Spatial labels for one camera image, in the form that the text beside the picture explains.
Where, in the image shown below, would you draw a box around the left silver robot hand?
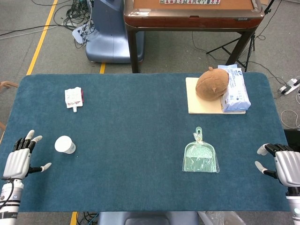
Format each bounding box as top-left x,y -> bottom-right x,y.
2,129 -> 52,181

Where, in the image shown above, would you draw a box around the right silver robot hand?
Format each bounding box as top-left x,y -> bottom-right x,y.
255,143 -> 300,188

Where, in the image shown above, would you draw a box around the white paper cup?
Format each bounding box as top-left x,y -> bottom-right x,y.
54,135 -> 76,155

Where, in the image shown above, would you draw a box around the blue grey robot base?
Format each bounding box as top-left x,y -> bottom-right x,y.
85,0 -> 145,63

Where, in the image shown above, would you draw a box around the black box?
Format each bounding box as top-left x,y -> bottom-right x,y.
283,128 -> 300,150

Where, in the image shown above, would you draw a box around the clear plastic bag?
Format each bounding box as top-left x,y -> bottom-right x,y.
198,210 -> 247,225

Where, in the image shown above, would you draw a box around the white spout pouch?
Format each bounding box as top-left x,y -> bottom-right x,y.
64,86 -> 84,113

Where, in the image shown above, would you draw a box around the white blue tissue pack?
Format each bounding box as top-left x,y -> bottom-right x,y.
217,65 -> 251,113

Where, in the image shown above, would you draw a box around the green dustpan in plastic bag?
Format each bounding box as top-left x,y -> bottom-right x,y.
182,127 -> 220,174

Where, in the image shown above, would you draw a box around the brown plush toy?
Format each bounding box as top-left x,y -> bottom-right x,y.
195,67 -> 230,102

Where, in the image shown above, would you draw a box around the beige flat board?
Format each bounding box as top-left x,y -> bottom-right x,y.
185,77 -> 246,115

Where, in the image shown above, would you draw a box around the teal table mat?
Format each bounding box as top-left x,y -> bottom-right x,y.
0,72 -> 291,213

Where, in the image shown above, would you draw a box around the black tripod stand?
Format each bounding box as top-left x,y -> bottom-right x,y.
206,0 -> 276,72

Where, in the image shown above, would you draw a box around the blue grey robot torso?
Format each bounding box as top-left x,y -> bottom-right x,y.
97,211 -> 199,225

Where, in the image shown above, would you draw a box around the white power strip with plugs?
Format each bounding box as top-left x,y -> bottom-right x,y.
72,24 -> 91,45

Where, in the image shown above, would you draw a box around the brown mahjong table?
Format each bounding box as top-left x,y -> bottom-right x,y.
123,0 -> 265,73

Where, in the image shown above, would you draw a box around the mahjong tile row face up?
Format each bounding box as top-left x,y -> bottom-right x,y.
159,0 -> 221,5

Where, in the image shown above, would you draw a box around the curved wooden chair frame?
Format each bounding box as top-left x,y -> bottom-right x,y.
0,81 -> 19,131

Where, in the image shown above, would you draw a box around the tangled floor cables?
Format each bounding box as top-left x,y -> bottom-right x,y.
53,0 -> 94,49

